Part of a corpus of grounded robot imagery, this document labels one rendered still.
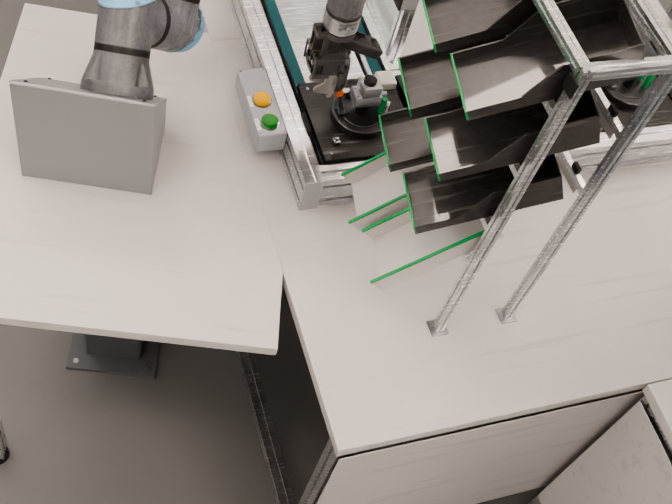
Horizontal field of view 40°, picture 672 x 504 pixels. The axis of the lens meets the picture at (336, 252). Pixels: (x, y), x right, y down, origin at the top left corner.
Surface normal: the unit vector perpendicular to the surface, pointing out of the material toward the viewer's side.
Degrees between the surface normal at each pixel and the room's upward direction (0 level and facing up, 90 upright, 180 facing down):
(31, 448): 0
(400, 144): 25
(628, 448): 90
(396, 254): 45
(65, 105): 90
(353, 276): 0
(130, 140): 90
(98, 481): 0
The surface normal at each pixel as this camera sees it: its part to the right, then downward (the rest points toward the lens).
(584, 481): -0.94, 0.14
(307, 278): 0.19, -0.55
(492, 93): -0.24, -0.51
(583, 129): 0.12, 0.83
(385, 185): -0.55, -0.40
